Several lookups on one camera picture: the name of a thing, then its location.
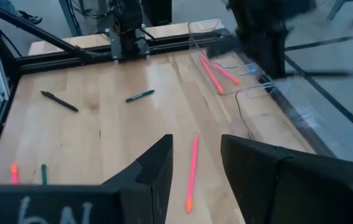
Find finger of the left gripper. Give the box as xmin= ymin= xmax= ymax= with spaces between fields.
xmin=265 ymin=30 xmax=289 ymax=78
xmin=241 ymin=30 xmax=266 ymax=77

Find black table frame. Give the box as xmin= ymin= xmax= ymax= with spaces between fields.
xmin=0 ymin=0 xmax=236 ymax=187

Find person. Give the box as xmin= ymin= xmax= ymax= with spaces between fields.
xmin=0 ymin=0 xmax=44 ymax=26

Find green crayon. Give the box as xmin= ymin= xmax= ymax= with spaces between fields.
xmin=40 ymin=164 xmax=48 ymax=186
xmin=125 ymin=89 xmax=156 ymax=103

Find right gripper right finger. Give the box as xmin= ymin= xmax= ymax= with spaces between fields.
xmin=221 ymin=134 xmax=353 ymax=224

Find black pen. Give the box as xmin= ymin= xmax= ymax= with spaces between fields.
xmin=40 ymin=90 xmax=80 ymax=113

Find black box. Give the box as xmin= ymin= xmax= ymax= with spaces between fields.
xmin=140 ymin=0 xmax=173 ymax=27

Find pink pencil orange eraser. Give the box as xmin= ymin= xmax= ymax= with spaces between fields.
xmin=9 ymin=162 xmax=19 ymax=185
xmin=199 ymin=55 xmax=225 ymax=95
xmin=212 ymin=62 xmax=242 ymax=86
xmin=184 ymin=133 xmax=200 ymax=215

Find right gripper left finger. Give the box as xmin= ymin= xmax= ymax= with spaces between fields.
xmin=0 ymin=134 xmax=174 ymax=224

